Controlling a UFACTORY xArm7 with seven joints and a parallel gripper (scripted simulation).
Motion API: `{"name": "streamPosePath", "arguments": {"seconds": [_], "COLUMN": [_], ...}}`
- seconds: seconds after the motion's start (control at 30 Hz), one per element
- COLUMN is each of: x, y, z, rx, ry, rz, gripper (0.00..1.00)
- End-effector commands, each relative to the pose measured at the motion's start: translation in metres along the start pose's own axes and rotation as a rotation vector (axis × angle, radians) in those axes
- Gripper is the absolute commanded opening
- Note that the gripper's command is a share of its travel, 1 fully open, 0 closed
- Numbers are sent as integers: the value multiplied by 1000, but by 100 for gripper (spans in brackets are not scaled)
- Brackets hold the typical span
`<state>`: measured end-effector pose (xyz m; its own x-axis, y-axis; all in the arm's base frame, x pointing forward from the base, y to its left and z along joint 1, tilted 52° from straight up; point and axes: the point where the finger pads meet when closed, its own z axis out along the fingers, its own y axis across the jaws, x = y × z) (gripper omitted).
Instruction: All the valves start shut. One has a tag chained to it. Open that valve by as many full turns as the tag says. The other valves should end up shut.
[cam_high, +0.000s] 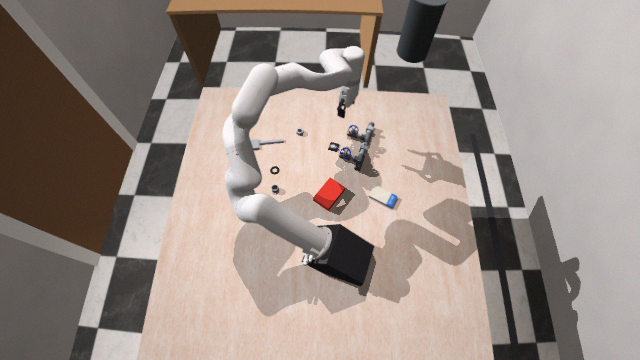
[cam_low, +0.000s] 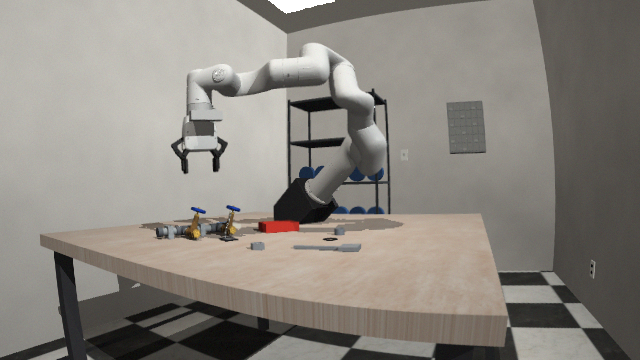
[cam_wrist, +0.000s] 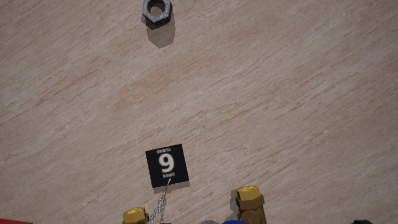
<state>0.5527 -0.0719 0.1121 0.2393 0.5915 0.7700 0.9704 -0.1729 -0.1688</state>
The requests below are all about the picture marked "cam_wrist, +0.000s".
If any grey hex nut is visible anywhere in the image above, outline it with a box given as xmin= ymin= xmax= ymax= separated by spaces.
xmin=142 ymin=0 xmax=173 ymax=27

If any black square tag with metal chain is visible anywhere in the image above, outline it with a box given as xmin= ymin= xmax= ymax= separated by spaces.
xmin=145 ymin=144 xmax=189 ymax=224

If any grey pipe manifold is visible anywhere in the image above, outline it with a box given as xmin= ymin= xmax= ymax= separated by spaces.
xmin=122 ymin=185 xmax=267 ymax=224

